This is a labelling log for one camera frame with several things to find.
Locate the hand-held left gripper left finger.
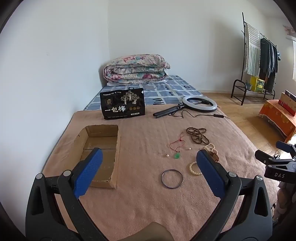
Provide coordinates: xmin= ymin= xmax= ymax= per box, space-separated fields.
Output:
xmin=25 ymin=147 xmax=109 ymax=241

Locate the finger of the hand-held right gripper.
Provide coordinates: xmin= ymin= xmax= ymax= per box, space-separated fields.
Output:
xmin=276 ymin=141 xmax=296 ymax=153
xmin=255 ymin=150 xmax=296 ymax=164

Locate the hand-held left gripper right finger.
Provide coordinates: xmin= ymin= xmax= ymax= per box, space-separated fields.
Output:
xmin=196 ymin=149 xmax=273 ymax=241

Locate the amber bracelet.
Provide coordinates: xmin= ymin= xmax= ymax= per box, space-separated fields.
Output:
xmin=207 ymin=151 xmax=220 ymax=163

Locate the white pearl necklace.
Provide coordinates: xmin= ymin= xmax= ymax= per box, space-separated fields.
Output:
xmin=200 ymin=143 xmax=219 ymax=156

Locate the brown wooden bead necklace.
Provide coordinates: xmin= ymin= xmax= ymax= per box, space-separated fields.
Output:
xmin=186 ymin=126 xmax=210 ymax=144

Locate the red string jade pendant necklace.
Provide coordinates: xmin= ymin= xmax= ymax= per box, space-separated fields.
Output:
xmin=169 ymin=132 xmax=185 ymax=160

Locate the cardboard box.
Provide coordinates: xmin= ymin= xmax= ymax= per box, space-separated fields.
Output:
xmin=73 ymin=125 xmax=121 ymax=189

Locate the metal bangle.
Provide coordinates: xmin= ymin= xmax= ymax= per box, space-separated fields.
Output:
xmin=161 ymin=169 xmax=184 ymax=189

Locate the person's right forearm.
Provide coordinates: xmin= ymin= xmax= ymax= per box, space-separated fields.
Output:
xmin=276 ymin=181 xmax=296 ymax=220

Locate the orange covered side table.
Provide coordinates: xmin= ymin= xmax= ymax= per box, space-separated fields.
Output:
xmin=259 ymin=99 xmax=296 ymax=143

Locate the red brown box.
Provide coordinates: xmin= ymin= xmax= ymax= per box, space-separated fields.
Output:
xmin=278 ymin=90 xmax=296 ymax=116

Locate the brown blanket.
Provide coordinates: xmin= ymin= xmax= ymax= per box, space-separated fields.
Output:
xmin=40 ymin=104 xmax=280 ymax=241

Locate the black snack bag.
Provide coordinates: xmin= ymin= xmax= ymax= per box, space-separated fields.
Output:
xmin=100 ymin=88 xmax=146 ymax=120

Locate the window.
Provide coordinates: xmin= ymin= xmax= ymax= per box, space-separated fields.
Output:
xmin=292 ymin=39 xmax=296 ymax=81

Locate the black metal clothes rack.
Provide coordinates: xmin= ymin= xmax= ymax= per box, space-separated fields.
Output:
xmin=231 ymin=12 xmax=278 ymax=106

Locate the blue plaid bed sheet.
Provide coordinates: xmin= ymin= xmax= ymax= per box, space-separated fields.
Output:
xmin=83 ymin=75 xmax=204 ymax=111

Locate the folded floral quilt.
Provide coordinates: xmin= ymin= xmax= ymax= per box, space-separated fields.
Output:
xmin=103 ymin=54 xmax=171 ymax=83

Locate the cream bead bracelet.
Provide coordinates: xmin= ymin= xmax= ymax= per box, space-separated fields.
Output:
xmin=189 ymin=161 xmax=203 ymax=176

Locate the black ring light cable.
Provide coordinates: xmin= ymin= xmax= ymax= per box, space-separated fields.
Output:
xmin=181 ymin=110 xmax=230 ymax=120

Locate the ring light with black tripod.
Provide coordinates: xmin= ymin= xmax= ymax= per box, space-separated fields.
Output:
xmin=153 ymin=95 xmax=218 ymax=118

